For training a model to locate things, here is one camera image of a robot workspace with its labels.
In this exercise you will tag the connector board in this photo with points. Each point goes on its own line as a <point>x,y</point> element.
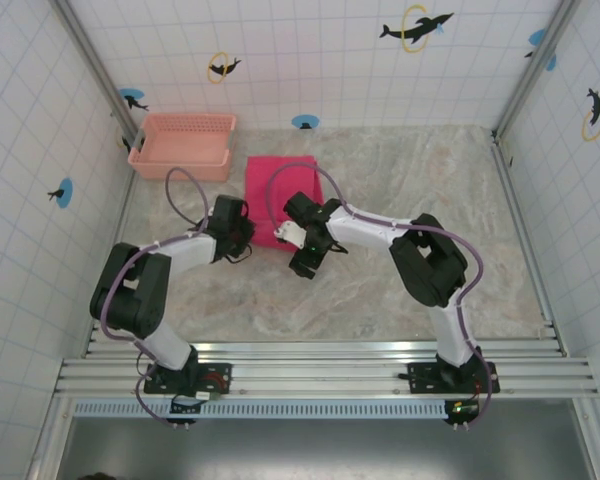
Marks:
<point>185,407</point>
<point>462,410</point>

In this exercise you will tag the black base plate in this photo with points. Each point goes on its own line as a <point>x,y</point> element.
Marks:
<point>227,367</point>
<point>415,382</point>

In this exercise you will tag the blue circle dolphin sticker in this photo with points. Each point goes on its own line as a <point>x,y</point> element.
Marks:
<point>305,121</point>
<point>537,36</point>
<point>132,97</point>
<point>65,192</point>

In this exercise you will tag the pink long pants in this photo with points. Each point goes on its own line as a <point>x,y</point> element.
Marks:
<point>255,200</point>

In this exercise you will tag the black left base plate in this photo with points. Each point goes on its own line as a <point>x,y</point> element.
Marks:
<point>227,367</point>

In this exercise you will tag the left connector board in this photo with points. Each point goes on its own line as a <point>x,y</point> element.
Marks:
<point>185,407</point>

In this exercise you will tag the aluminium side rail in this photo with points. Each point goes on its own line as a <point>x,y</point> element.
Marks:
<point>514,200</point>
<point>126,210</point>

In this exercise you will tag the pink plastic basket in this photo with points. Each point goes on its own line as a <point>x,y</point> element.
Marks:
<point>185,145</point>

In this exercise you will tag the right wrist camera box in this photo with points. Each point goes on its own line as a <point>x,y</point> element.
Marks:
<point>290,234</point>

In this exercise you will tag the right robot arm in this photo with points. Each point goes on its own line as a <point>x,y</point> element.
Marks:
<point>430,270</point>

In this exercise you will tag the aluminium mounting rail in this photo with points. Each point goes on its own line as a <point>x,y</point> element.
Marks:
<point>320,370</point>

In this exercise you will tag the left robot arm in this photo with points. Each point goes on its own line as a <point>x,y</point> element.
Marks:
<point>130,300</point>

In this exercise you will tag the aluminium corner post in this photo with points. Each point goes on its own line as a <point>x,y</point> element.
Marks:
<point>96,65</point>
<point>536,67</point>

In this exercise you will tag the right connector board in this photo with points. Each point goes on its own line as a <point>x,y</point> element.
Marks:
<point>462,410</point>

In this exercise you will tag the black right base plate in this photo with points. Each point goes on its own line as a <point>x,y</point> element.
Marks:
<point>415,382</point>

